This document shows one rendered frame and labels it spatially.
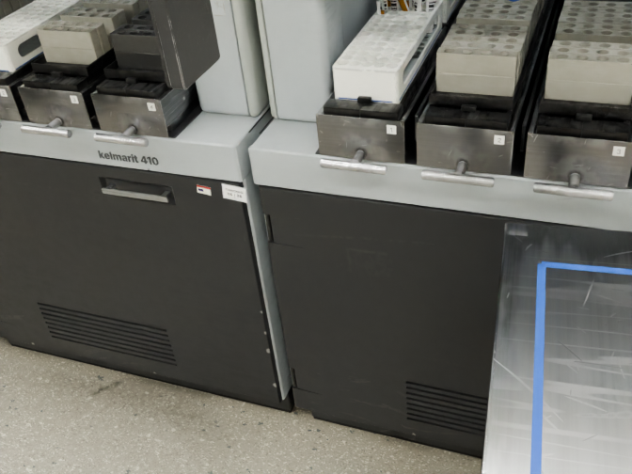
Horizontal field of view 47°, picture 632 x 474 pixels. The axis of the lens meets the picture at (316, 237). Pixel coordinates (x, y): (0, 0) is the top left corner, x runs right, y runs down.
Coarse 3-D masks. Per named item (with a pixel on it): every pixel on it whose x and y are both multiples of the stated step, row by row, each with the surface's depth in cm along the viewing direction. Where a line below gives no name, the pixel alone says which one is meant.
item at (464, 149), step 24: (552, 0) 135; (528, 72) 111; (528, 96) 110; (432, 120) 101; (456, 120) 100; (480, 120) 99; (504, 120) 98; (432, 144) 103; (456, 144) 101; (480, 144) 100; (504, 144) 99; (456, 168) 101; (480, 168) 102; (504, 168) 101
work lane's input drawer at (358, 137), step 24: (432, 48) 119; (432, 72) 115; (360, 96) 106; (408, 96) 107; (336, 120) 106; (360, 120) 105; (384, 120) 103; (408, 120) 105; (336, 144) 109; (360, 144) 107; (384, 144) 106; (408, 144) 107; (336, 168) 106; (360, 168) 104; (384, 168) 103
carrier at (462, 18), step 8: (464, 16) 112; (472, 16) 113; (480, 16) 112; (488, 16) 112; (496, 16) 111; (504, 16) 111; (512, 16) 110; (520, 16) 110; (528, 16) 110; (496, 24) 111; (504, 24) 110; (512, 24) 110; (520, 24) 109; (528, 24) 109; (528, 32) 110; (528, 40) 110; (528, 48) 111
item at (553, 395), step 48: (528, 240) 76; (576, 240) 76; (624, 240) 75; (528, 288) 70; (576, 288) 70; (624, 288) 69; (528, 336) 65; (576, 336) 65; (624, 336) 64; (528, 384) 61; (576, 384) 60; (624, 384) 60; (528, 432) 57; (576, 432) 57; (624, 432) 56
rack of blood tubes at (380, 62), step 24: (384, 24) 117; (408, 24) 116; (360, 48) 110; (384, 48) 109; (408, 48) 108; (336, 72) 106; (360, 72) 104; (384, 72) 103; (408, 72) 115; (336, 96) 108; (384, 96) 105
